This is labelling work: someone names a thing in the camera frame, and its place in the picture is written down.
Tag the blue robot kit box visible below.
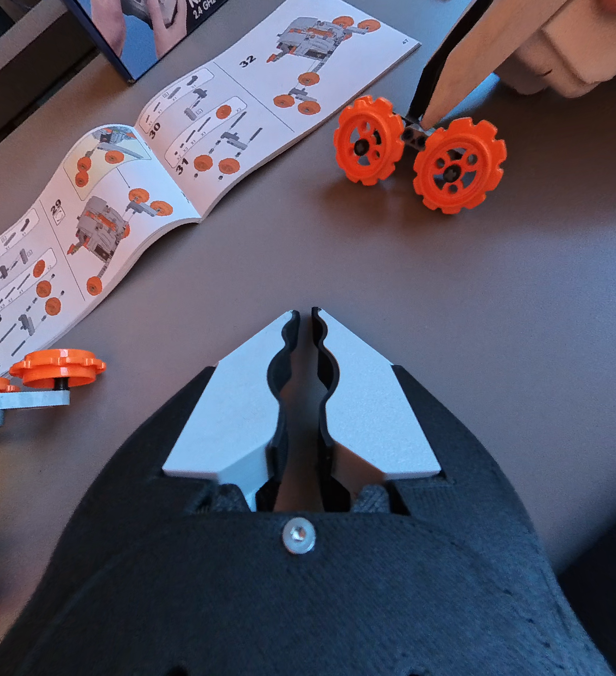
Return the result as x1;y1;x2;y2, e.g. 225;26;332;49
62;0;230;83

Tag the grey orange block robot model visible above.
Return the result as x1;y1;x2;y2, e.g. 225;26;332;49
0;349;107;641

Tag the grey desk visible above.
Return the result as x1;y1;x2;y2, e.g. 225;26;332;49
0;0;616;666

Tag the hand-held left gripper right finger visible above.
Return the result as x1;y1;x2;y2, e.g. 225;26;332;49
310;307;442;512

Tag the open instruction booklet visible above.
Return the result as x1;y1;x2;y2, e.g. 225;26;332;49
0;0;423;377

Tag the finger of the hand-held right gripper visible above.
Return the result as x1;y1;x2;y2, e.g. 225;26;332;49
407;0;570;130

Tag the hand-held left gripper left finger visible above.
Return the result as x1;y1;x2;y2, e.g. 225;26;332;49
161;311;300;512

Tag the grey beam orange wheel assembly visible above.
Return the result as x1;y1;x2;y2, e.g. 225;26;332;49
332;95;508;215

